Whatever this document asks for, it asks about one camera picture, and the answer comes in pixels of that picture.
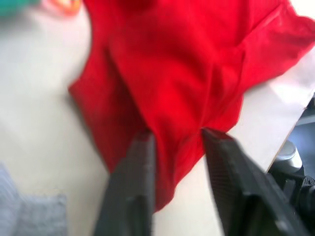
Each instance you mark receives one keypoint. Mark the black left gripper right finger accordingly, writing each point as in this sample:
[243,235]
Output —
[236,186]

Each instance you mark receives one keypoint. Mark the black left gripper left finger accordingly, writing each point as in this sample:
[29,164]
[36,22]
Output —
[128,191]

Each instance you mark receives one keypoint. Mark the teal object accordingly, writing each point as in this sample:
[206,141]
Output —
[17,6]

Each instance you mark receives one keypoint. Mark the grey shorts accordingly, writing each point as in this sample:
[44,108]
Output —
[27,211]

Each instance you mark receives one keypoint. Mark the silver robot body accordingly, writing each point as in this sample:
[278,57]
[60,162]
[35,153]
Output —
[295,167]

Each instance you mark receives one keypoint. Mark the red t-shirt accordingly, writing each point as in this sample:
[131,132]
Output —
[172,73]

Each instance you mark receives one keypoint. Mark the orange and white sock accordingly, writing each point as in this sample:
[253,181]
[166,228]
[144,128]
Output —
[65,6]

